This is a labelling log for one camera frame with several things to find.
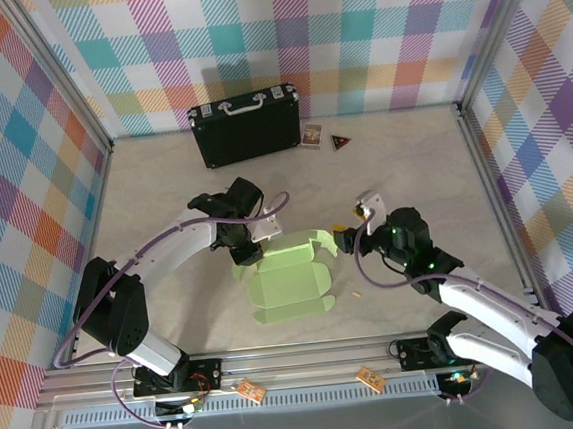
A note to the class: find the light green paper box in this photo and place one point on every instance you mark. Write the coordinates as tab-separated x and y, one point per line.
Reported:
287	284

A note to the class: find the aluminium right corner post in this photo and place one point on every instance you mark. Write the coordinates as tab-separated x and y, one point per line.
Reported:
496	30

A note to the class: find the black red triangular patch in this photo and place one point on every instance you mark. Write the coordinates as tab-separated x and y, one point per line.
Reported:
339	142

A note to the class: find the aluminium left corner post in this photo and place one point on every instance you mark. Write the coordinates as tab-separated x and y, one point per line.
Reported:
59	69

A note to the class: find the aluminium front frame rail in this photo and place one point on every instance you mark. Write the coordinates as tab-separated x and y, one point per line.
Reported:
304	361

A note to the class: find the small green circuit board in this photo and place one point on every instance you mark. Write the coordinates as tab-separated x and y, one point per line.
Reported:
195	405
456	376

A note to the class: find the aluminium corner post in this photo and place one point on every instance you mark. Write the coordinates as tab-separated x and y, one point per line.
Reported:
59	69
496	30

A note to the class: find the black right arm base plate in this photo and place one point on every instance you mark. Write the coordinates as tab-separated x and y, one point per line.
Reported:
411	354

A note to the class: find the aluminium right side rail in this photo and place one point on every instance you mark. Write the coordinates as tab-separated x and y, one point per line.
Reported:
490	181

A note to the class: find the orange printed tag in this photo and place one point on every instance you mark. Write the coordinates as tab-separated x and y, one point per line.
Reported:
370	379
250	391

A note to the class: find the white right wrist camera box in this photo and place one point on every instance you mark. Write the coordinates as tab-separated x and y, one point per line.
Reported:
372	202

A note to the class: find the aluminium left side rail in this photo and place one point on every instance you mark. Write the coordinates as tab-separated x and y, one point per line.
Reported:
97	216

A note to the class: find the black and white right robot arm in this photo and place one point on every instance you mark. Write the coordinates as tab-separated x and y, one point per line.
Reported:
566	370

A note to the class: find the small picture card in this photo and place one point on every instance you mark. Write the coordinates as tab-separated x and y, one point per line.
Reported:
310	135

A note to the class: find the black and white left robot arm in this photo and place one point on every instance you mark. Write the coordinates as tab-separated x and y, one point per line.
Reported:
119	309

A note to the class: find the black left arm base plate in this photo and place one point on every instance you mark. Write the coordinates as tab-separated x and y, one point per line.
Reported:
207	369

